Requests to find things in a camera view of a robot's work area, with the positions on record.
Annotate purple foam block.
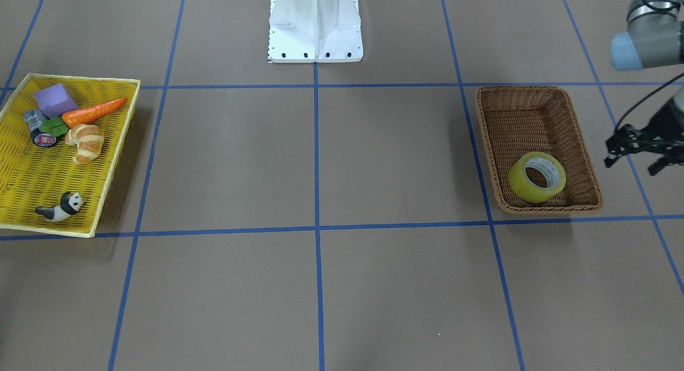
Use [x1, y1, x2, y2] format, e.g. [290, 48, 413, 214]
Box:
[33, 83, 79, 119]

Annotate toy panda figure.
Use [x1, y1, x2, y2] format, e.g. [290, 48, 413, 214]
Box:
[34, 191, 84, 222]

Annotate toy croissant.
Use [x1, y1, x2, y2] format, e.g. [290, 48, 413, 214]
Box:
[64, 124, 105, 165]

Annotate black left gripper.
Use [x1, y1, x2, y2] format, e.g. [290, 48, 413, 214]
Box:
[648, 98, 683, 176]

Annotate small labelled can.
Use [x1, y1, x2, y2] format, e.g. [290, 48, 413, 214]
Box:
[24, 110, 58, 149]

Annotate orange toy carrot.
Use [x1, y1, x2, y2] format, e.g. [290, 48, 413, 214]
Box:
[41, 98, 128, 137]

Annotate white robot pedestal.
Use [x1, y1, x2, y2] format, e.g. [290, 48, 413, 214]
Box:
[267, 0, 364, 64]

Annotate brown wicker basket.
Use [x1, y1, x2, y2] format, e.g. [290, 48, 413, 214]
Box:
[476, 86, 603, 215]

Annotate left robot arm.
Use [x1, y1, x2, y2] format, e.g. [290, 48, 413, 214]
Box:
[605, 0, 683, 176]

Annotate yellow woven basket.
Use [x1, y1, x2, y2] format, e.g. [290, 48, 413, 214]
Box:
[1, 73, 141, 238]

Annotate yellow tape roll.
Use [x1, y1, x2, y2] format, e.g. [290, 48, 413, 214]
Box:
[508, 151, 566, 204]

